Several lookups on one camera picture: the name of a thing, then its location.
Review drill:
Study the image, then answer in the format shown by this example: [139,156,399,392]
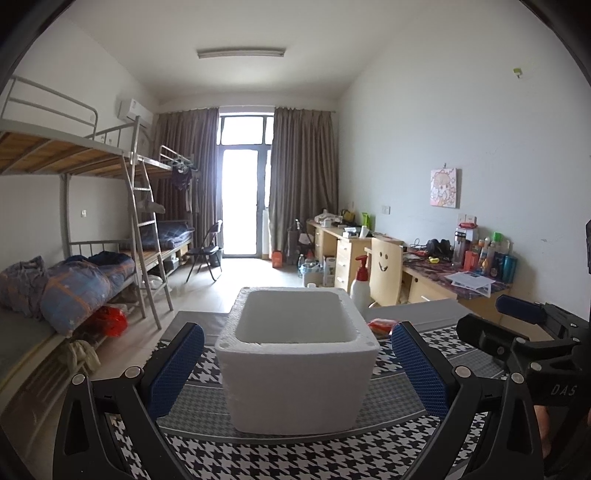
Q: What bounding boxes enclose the white pump bottle red top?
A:
[349,255,374,311]

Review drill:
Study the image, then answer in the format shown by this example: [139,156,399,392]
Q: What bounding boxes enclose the cream cloth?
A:
[62,339,100,377]

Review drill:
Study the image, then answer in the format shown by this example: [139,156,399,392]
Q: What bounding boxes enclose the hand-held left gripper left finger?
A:
[52,322,205,480]

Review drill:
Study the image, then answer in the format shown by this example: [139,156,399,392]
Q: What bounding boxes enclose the wooden desk with drawers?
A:
[307,220,402,291]

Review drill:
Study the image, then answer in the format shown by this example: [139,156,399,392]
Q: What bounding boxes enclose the black bag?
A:
[286,219,315,266]

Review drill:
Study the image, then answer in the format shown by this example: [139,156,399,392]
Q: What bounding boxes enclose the pack of water bottles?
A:
[298,256,324,278]

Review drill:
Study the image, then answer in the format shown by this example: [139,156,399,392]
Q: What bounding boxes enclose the white foam box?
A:
[215,286,382,435]

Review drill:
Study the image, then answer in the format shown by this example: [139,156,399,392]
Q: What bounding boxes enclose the metal bed ladder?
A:
[122,152,174,328]

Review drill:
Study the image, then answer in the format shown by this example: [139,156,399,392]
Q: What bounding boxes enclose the row of toiletry bottles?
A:
[452,224,519,283]

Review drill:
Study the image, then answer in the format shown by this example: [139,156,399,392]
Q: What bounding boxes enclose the ceiling tube light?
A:
[197,46,286,59]

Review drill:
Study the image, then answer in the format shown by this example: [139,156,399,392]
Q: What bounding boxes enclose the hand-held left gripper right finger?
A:
[390,320,546,480]

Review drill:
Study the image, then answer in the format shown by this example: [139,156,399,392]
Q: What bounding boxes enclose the wooden desk with printed cover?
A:
[402,251,515,319]

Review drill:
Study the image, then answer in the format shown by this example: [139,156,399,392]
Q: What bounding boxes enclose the blue plaid duvet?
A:
[41,251,136,335]

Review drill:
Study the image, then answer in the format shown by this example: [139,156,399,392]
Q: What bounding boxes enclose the wooden chair with smiley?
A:
[365,236,403,308]

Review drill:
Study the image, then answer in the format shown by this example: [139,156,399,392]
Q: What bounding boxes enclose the pink cartoon wall picture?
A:
[430,168,461,208]

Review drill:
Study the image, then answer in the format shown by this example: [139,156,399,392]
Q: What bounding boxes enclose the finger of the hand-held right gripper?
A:
[456,314,532,365]
[496,295,546,325]

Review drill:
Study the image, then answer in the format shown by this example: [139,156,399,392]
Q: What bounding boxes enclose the white air conditioner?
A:
[116,98,154,126]

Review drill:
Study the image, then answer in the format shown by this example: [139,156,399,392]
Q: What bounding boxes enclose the purple patterned blanket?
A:
[0,257,49,319]

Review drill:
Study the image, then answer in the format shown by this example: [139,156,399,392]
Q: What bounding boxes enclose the houndstooth tablecloth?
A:
[104,300,513,480]

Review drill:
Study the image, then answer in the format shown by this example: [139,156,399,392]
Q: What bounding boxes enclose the printed paper sheets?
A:
[447,271,495,296]

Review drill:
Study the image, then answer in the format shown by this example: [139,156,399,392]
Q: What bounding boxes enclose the person's right hand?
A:
[534,405,553,462]

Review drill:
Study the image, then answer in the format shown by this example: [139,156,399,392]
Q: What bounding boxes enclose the red plastic bag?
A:
[90,305,129,337]

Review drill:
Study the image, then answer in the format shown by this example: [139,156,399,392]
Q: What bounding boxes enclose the black folding chair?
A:
[186,220,223,283]

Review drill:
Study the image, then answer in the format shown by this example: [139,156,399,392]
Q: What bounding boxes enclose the dark hanging clothes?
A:
[168,164,199,215]

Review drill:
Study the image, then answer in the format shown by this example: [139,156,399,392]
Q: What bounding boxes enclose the metal bunk bed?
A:
[139,144,195,278]
[0,76,174,398]

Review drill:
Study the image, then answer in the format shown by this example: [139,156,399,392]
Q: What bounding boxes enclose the red snack packet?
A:
[367,318,399,340]

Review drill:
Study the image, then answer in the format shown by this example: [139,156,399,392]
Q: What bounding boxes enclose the dark blue bedding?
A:
[141,220,194,250]

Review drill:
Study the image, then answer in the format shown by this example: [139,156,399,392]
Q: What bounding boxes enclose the glass balcony door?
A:
[217,115,276,257]

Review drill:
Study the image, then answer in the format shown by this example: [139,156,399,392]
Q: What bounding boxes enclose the brown curtain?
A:
[269,107,340,254]
[152,107,220,259]

